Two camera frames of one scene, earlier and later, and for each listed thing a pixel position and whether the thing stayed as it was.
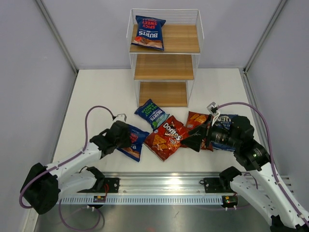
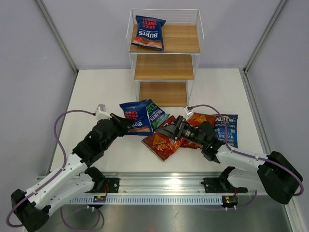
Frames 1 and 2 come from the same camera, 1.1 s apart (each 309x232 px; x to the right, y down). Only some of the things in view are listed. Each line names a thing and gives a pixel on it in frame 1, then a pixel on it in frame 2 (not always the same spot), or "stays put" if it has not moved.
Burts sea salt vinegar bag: (153, 114) stays put
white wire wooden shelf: (164, 76) stays put
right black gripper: (196, 135) → (173, 130)
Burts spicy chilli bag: (149, 33) stays put
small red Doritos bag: (195, 120) stays put
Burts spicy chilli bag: (138, 137) → (139, 111)
